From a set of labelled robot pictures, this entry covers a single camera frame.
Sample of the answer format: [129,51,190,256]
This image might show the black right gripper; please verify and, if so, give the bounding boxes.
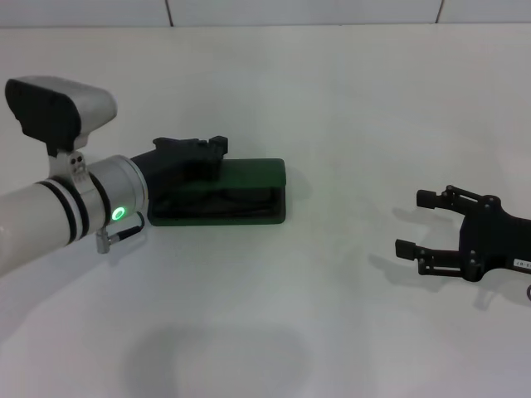
[395,184,531,284]

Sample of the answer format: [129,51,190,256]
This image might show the green glasses case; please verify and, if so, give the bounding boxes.
[147,158,289,228]

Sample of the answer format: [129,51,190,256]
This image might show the black glasses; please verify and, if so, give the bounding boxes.
[182,187,275,212]

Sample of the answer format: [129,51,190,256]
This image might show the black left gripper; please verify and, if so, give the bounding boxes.
[129,134,230,197]

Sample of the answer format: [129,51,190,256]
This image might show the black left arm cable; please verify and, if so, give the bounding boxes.
[95,211,146,255]

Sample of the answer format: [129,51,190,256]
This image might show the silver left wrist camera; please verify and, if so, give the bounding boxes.
[4,76,119,192]

